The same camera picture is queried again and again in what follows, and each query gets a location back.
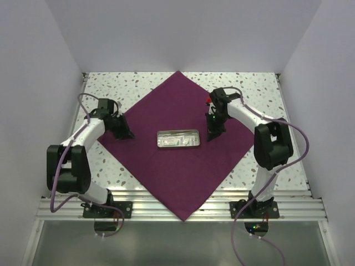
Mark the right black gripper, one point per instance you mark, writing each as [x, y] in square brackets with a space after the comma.
[213, 132]

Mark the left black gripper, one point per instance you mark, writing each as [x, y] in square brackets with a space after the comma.
[126, 133]

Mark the suture packet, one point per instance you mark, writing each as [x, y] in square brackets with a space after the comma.
[170, 140]
[188, 140]

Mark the metal instrument tray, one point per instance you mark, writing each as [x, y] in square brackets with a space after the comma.
[181, 132]

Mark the purple surgical cloth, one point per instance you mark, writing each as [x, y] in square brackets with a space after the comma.
[181, 179]

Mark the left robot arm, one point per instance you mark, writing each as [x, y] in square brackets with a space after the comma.
[68, 169]

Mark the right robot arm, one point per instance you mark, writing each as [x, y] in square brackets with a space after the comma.
[271, 149]

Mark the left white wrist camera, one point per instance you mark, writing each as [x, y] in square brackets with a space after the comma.
[118, 107]

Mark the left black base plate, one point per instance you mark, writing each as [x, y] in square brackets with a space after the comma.
[122, 208]

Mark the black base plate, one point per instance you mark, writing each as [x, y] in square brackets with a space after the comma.
[122, 208]
[256, 210]

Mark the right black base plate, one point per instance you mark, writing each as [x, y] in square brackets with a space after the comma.
[256, 210]

